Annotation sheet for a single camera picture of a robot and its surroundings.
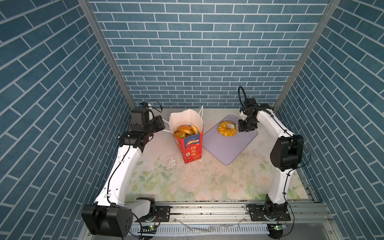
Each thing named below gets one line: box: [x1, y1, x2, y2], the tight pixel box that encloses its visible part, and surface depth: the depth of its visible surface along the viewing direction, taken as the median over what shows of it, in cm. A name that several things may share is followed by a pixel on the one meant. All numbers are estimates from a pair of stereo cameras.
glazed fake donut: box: [190, 125, 200, 135], surface depth 92 cm
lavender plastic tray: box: [202, 114, 258, 165], surface depth 104 cm
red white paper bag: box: [168, 105, 204, 164], surface depth 87 cm
